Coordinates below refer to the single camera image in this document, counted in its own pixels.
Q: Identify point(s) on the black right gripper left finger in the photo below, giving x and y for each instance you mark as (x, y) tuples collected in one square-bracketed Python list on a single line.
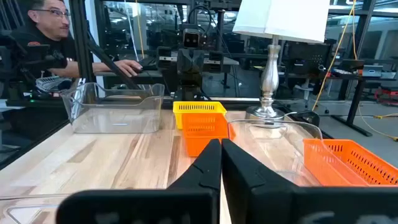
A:
[(140, 208)]

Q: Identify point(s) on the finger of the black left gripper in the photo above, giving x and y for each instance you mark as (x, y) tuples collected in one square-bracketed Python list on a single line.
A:
[(197, 62), (184, 62)]

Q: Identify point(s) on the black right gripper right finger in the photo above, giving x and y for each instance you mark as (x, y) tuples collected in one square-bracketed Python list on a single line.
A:
[(280, 205)]

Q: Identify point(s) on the yellow plastic basket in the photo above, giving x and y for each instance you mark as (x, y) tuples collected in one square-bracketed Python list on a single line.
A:
[(199, 107)]

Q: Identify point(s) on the orange plastic basket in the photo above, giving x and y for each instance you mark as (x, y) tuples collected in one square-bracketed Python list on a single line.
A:
[(326, 168), (202, 133)]

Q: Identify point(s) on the clear plastic bin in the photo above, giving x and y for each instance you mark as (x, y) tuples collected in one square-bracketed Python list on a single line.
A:
[(25, 211), (273, 149), (118, 118)]

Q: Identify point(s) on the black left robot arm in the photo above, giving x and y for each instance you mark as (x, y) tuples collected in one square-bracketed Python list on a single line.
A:
[(189, 87)]

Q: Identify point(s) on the black keyboard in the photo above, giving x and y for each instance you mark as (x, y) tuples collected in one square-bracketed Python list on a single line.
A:
[(148, 63)]

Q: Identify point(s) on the grey office desk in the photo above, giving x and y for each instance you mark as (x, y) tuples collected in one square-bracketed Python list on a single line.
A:
[(152, 74)]

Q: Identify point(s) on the person's hand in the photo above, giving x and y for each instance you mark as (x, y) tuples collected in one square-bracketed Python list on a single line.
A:
[(129, 67)]

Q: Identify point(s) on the white shade silver table lamp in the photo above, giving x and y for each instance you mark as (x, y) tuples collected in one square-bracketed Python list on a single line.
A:
[(280, 18)]

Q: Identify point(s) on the person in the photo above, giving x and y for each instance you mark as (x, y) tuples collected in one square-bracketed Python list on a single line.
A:
[(46, 21)]

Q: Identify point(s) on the black background desk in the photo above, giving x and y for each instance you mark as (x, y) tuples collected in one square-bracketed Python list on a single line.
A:
[(354, 102)]

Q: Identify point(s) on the silver laptop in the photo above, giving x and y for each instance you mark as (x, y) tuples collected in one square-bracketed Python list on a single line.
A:
[(372, 71)]

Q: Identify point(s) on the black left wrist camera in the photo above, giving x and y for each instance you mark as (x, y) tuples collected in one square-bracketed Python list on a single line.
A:
[(191, 39)]

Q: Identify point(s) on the black diagonal frame strut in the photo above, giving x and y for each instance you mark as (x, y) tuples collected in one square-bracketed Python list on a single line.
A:
[(109, 62)]

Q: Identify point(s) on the black rig frame post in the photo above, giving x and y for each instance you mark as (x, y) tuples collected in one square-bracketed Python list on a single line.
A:
[(81, 37)]

